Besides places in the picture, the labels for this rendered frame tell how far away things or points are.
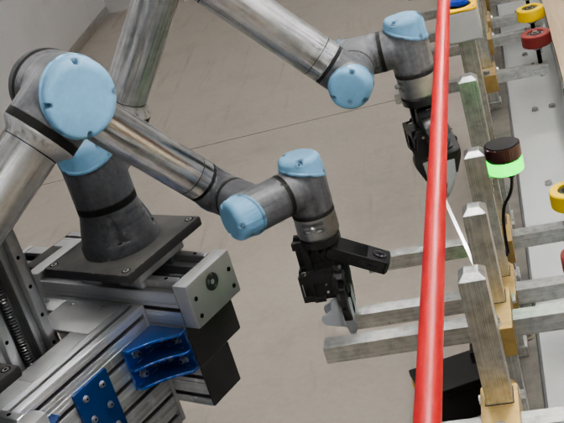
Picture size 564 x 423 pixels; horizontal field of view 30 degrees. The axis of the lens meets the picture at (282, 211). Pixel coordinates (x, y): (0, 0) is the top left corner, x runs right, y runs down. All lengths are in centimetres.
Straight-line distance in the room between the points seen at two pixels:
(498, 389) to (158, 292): 76
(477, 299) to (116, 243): 85
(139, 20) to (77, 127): 49
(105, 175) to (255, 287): 211
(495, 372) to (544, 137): 172
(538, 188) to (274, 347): 122
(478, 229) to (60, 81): 64
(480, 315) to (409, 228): 276
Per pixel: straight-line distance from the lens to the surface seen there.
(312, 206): 178
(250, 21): 179
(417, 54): 193
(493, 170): 180
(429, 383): 30
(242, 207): 172
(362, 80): 179
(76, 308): 207
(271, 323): 372
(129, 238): 196
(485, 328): 136
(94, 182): 193
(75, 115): 152
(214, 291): 195
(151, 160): 176
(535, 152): 297
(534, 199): 271
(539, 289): 187
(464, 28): 223
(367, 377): 329
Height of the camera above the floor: 181
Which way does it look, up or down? 24 degrees down
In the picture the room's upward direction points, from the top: 17 degrees counter-clockwise
